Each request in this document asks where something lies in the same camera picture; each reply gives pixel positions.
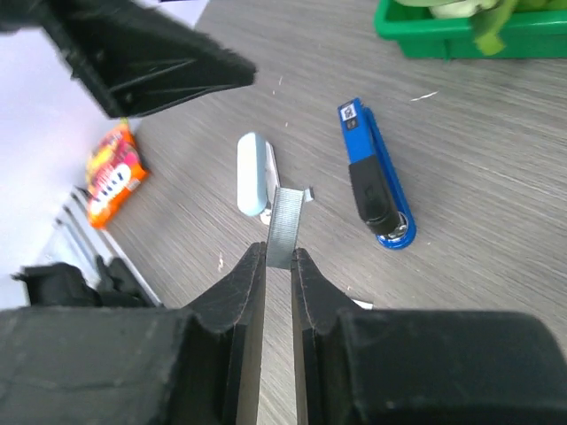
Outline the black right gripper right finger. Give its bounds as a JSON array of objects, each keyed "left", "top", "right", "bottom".
[{"left": 291, "top": 249, "right": 566, "bottom": 424}]

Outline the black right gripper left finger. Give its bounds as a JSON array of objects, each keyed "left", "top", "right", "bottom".
[{"left": 1, "top": 243, "right": 266, "bottom": 424}]

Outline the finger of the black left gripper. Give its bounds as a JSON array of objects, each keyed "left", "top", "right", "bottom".
[{"left": 1, "top": 1, "right": 257, "bottom": 119}]

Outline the grey staple strip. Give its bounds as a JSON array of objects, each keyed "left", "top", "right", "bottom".
[{"left": 266, "top": 187, "right": 315, "bottom": 270}]

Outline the light blue small stapler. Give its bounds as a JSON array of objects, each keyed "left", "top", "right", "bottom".
[{"left": 237, "top": 132, "right": 280, "bottom": 226}]

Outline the orange snack bag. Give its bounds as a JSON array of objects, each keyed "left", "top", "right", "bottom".
[{"left": 85, "top": 119, "right": 149, "bottom": 228}]

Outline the green plastic tray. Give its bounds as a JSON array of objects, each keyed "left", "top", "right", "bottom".
[{"left": 374, "top": 1, "right": 566, "bottom": 60}]

